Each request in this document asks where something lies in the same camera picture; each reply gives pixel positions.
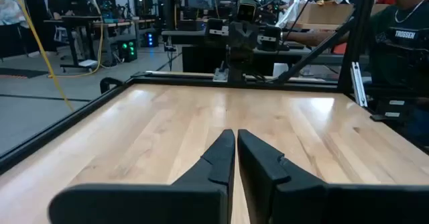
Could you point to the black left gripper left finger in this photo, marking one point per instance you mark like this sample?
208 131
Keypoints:
214 170

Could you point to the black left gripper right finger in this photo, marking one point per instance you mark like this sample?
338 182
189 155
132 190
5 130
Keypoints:
261 170

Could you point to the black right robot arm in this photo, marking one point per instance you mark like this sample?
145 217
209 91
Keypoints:
237 64

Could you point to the white plastic bag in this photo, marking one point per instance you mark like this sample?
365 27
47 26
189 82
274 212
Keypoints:
288 14

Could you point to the brown cardboard box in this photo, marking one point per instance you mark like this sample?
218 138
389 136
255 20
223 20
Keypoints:
328 14

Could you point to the computer with blue lights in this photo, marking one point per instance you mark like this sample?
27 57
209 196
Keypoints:
151 39

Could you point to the computer with green lights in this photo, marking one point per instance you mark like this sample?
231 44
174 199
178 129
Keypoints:
127 51

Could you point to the wooden workbench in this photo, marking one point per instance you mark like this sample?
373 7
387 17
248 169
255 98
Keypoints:
117 23

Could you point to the black device with white labels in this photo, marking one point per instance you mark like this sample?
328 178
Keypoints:
392 109

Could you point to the black standing desk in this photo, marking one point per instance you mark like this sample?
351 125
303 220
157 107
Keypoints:
72 43

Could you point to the black mat with orange stripes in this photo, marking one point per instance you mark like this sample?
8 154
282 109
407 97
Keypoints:
20 73

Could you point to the leaf patterned cloth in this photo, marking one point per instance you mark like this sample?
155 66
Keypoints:
11 2

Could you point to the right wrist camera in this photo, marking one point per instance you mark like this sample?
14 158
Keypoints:
246 11

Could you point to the black aluminium table frame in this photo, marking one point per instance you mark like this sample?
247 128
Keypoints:
301 86

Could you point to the silver aluminium bracket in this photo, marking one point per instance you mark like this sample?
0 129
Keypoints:
358 86

